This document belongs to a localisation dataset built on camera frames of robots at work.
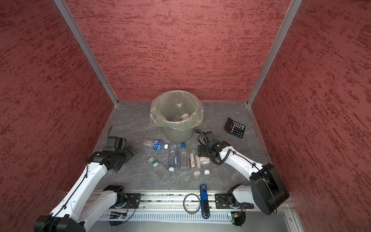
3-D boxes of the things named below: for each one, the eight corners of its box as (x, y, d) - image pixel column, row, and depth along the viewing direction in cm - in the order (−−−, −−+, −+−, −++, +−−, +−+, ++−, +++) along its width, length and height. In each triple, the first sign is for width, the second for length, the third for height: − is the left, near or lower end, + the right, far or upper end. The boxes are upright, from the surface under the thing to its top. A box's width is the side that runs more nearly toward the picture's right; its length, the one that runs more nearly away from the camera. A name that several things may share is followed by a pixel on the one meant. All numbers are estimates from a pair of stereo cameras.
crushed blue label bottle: (145, 147, 96) (143, 143, 91) (149, 141, 99) (147, 136, 94) (165, 153, 93) (164, 150, 88) (168, 146, 96) (167, 142, 92)
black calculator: (222, 129, 106) (223, 127, 104) (227, 120, 112) (228, 117, 110) (241, 138, 101) (242, 136, 99) (245, 128, 107) (247, 126, 105)
